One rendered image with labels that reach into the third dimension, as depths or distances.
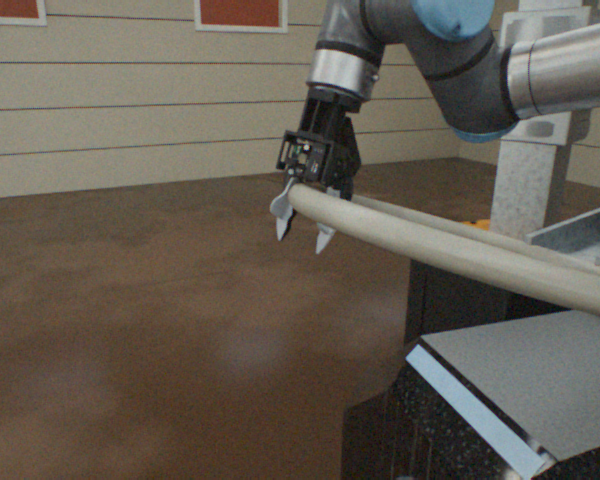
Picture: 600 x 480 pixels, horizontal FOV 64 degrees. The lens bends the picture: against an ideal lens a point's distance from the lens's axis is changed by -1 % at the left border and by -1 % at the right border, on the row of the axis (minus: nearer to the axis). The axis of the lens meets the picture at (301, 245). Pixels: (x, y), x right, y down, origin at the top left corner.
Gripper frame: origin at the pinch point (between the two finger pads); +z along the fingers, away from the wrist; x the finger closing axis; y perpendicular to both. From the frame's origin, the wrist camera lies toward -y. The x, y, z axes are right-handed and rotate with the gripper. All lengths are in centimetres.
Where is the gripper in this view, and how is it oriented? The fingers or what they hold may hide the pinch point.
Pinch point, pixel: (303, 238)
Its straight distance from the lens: 69.5
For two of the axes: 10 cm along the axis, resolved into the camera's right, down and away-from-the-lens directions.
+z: -2.7, 9.5, 1.6
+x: 8.8, 3.1, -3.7
